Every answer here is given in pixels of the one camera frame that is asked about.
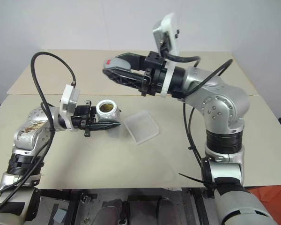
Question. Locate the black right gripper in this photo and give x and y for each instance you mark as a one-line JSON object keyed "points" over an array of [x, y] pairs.
{"points": [[154, 75]]}

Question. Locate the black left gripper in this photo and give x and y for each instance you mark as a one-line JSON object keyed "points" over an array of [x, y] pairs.
{"points": [[80, 116]]}

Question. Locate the white jar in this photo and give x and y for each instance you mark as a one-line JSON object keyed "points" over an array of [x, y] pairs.
{"points": [[107, 111]]}

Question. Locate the grey jar lid red label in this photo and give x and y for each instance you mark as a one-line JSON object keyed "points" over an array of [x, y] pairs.
{"points": [[118, 63]]}

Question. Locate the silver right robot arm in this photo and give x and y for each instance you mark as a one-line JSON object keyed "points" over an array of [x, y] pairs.
{"points": [[224, 105]]}

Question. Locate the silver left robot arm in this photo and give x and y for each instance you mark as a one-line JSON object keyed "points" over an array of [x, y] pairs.
{"points": [[25, 138]]}

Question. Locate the clear plastic square lid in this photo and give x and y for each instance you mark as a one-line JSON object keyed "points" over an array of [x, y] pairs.
{"points": [[141, 126]]}

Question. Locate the small grey square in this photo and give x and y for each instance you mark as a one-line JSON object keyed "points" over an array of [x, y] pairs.
{"points": [[60, 215]]}

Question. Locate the black zip tie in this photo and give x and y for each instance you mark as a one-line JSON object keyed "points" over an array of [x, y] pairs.
{"points": [[194, 180]]}

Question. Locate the red object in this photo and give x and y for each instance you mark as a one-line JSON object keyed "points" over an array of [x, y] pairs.
{"points": [[271, 201]]}

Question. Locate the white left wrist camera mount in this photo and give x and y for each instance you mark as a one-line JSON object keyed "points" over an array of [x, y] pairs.
{"points": [[66, 98]]}

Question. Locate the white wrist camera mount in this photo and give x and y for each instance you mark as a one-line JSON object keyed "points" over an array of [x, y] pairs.
{"points": [[169, 35], [66, 98]]}

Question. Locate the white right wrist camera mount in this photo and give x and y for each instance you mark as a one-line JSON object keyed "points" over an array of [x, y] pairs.
{"points": [[169, 35]]}

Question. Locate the black table frame bar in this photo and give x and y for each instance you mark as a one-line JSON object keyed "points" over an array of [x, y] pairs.
{"points": [[197, 206]]}

